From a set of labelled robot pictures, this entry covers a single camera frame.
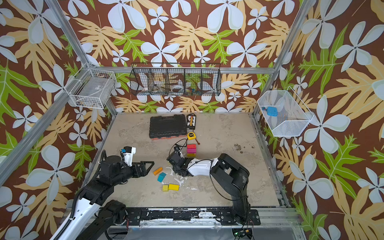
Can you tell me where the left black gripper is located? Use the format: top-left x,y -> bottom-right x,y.
112,160 -> 155,187

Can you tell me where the magenta block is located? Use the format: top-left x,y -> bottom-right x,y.
187,149 -> 197,154

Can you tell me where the yellow rectangular block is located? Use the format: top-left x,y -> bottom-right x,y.
168,184 -> 180,191

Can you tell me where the red block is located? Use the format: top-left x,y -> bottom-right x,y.
187,144 -> 197,149

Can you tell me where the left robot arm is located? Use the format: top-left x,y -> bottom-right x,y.
52,147 -> 155,240

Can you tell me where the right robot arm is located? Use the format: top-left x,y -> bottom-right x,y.
167,151 -> 250,225

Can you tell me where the orange bar block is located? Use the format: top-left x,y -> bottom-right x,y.
153,167 -> 163,176

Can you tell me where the teal block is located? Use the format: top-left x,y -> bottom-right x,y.
158,173 -> 167,183

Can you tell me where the yellow tape measure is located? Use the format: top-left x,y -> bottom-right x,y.
175,132 -> 197,148

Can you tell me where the black tool case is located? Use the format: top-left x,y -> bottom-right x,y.
149,115 -> 187,139

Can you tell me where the small black bit holder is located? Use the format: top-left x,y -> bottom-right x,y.
187,114 -> 197,130

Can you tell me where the blue object in basket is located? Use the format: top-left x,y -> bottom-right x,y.
262,107 -> 278,117

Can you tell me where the white mesh basket right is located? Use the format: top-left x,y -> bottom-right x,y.
258,89 -> 315,138

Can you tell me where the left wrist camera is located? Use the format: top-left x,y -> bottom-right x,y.
120,146 -> 136,167

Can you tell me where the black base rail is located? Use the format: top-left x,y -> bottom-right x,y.
116,207 -> 261,226

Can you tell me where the black wire basket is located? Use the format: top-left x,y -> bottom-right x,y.
128,63 -> 222,97

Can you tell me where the white wire basket left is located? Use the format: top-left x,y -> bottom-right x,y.
66,67 -> 117,109

